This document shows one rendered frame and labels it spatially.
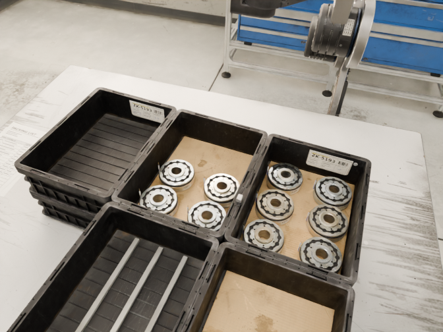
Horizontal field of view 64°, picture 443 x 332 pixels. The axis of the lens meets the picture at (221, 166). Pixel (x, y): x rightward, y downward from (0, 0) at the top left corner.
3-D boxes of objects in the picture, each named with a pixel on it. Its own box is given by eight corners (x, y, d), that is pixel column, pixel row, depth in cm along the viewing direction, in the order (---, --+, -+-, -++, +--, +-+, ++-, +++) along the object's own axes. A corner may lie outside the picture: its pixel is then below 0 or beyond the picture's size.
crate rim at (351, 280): (268, 138, 108) (269, 132, 106) (369, 165, 101) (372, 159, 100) (221, 244, 82) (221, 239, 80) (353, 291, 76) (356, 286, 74)
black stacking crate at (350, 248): (265, 160, 115) (269, 134, 107) (358, 187, 108) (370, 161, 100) (221, 264, 89) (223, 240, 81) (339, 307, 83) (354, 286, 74)
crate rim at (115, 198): (179, 113, 115) (178, 107, 113) (268, 138, 108) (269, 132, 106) (109, 205, 89) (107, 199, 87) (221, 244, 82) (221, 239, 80)
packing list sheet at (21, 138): (9, 121, 141) (8, 120, 140) (60, 134, 137) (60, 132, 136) (-58, 182, 119) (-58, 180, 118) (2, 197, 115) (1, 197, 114)
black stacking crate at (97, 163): (105, 114, 128) (99, 87, 120) (180, 136, 122) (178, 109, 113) (28, 193, 103) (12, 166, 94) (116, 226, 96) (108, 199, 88)
